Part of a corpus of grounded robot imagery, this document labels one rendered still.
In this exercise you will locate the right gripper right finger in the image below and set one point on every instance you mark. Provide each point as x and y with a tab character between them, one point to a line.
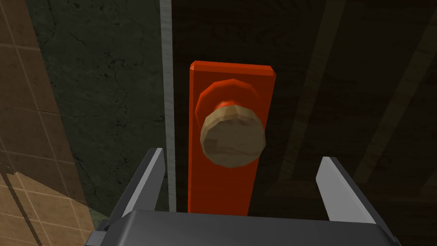
339	193

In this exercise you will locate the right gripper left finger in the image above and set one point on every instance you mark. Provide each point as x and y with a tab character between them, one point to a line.
145	186

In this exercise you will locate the dark wooden door leaf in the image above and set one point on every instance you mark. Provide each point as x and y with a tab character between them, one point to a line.
341	85

